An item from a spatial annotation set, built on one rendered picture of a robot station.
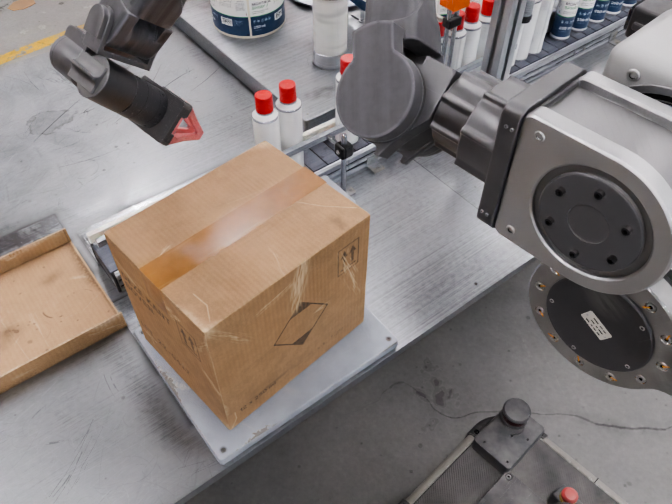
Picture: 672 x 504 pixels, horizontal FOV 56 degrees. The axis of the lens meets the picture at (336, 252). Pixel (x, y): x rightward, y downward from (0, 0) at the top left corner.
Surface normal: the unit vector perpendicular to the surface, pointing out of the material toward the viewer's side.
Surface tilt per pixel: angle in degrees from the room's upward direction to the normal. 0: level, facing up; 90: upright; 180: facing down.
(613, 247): 90
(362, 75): 51
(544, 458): 0
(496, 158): 90
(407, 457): 0
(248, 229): 0
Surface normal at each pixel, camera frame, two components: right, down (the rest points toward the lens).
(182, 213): 0.00, -0.66
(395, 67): -0.56, -0.03
